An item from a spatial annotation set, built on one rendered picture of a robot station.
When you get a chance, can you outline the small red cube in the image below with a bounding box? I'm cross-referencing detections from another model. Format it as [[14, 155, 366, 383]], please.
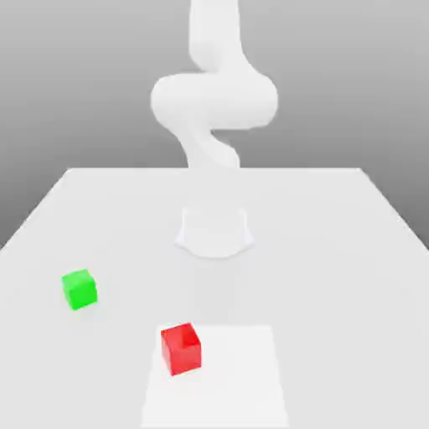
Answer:
[[160, 322, 203, 377]]

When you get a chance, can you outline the small green cube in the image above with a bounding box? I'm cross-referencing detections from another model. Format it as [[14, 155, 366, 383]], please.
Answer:
[[60, 268, 99, 312]]

